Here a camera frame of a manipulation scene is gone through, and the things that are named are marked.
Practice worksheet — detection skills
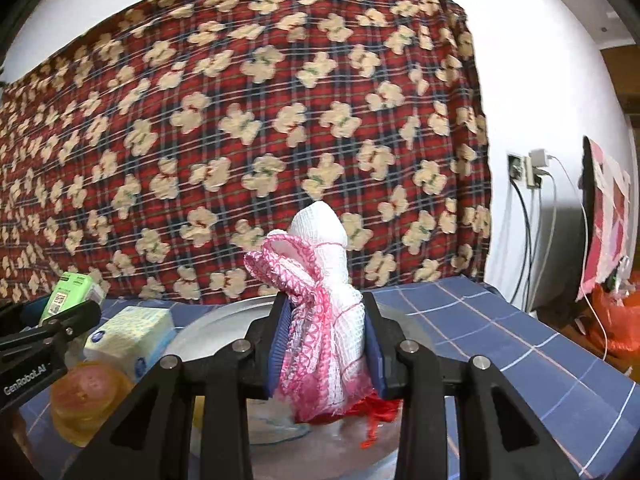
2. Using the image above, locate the black monitor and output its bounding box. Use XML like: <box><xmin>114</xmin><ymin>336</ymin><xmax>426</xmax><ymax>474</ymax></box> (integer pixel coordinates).
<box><xmin>531</xmin><ymin>135</ymin><xmax>601</xmax><ymax>331</ymax></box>

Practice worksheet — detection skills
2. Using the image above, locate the green wet wipes pack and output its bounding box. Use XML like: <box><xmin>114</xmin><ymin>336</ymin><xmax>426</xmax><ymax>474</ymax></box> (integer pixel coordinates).
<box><xmin>39</xmin><ymin>271</ymin><xmax>108</xmax><ymax>323</ymax></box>

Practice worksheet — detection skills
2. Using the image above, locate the red knitted cloth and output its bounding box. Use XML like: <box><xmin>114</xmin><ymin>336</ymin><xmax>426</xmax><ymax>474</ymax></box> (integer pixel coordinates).
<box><xmin>345</xmin><ymin>392</ymin><xmax>403</xmax><ymax>448</ymax></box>

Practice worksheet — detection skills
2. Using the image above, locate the orange round squishy toy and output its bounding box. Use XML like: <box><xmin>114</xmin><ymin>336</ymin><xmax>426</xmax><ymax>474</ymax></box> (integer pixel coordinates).
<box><xmin>50</xmin><ymin>362</ymin><xmax>136</xmax><ymax>448</ymax></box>

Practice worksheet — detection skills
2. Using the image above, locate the orange plastic bag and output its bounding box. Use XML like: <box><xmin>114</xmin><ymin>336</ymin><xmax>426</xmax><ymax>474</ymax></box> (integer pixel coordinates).
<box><xmin>587</xmin><ymin>285</ymin><xmax>640</xmax><ymax>367</ymax></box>

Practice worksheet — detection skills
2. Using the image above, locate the metal basin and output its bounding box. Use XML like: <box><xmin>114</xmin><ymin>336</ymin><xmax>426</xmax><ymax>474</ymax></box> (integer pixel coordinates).
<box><xmin>162</xmin><ymin>290</ymin><xmax>436</xmax><ymax>480</ymax></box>

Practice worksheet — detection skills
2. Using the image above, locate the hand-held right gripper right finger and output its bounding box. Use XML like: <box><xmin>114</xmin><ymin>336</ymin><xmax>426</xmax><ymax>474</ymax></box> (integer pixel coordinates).
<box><xmin>362</xmin><ymin>291</ymin><xmax>586</xmax><ymax>480</ymax></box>

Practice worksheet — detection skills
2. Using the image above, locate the pink white mesh cloth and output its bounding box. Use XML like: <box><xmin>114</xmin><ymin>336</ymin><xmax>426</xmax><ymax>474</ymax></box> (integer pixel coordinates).
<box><xmin>244</xmin><ymin>201</ymin><xmax>381</xmax><ymax>423</ymax></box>

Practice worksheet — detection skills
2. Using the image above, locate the red plaid bear print blanket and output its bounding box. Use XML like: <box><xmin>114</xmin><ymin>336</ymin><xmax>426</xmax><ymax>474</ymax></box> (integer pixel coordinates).
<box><xmin>0</xmin><ymin>0</ymin><xmax>493</xmax><ymax>306</ymax></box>

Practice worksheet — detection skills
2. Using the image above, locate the wall socket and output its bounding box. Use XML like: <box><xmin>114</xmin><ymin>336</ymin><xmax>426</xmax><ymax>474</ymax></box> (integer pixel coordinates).
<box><xmin>507</xmin><ymin>152</ymin><xmax>527</xmax><ymax>184</ymax></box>

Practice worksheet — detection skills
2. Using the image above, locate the black power cable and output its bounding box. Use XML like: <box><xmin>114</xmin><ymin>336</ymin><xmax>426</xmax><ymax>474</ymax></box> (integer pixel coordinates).
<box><xmin>509</xmin><ymin>180</ymin><xmax>532</xmax><ymax>311</ymax></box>

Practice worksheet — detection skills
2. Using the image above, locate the blue plaid bed sheet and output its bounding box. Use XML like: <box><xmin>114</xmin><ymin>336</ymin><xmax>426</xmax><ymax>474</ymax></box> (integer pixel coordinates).
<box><xmin>20</xmin><ymin>275</ymin><xmax>631</xmax><ymax>480</ymax></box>

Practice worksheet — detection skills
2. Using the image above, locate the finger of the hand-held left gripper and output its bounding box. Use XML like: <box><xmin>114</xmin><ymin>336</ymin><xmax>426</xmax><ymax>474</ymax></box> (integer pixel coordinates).
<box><xmin>0</xmin><ymin>301</ymin><xmax>103</xmax><ymax>356</ymax></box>
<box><xmin>0</xmin><ymin>301</ymin><xmax>51</xmax><ymax>333</ymax></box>

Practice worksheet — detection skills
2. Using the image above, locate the pink patchwork cloth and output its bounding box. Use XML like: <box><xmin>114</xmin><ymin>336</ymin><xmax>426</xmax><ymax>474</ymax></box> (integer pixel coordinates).
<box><xmin>580</xmin><ymin>139</ymin><xmax>633</xmax><ymax>302</ymax></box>

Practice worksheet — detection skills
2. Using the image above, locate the wooden door frame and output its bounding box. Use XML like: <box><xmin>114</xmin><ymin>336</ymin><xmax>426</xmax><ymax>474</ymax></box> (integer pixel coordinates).
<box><xmin>600</xmin><ymin>42</ymin><xmax>640</xmax><ymax>161</ymax></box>

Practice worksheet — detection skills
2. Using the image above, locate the white charger plug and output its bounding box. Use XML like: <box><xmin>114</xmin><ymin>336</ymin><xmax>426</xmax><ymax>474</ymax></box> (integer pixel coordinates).
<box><xmin>525</xmin><ymin>148</ymin><xmax>552</xmax><ymax>189</ymax></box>

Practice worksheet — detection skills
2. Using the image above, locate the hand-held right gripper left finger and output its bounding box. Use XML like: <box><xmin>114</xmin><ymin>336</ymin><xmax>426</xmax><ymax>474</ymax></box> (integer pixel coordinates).
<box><xmin>62</xmin><ymin>292</ymin><xmax>301</xmax><ymax>480</ymax></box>

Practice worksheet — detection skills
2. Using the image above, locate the white tissue box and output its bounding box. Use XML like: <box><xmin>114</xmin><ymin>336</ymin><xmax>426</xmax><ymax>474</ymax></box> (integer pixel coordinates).
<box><xmin>82</xmin><ymin>306</ymin><xmax>176</xmax><ymax>386</ymax></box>

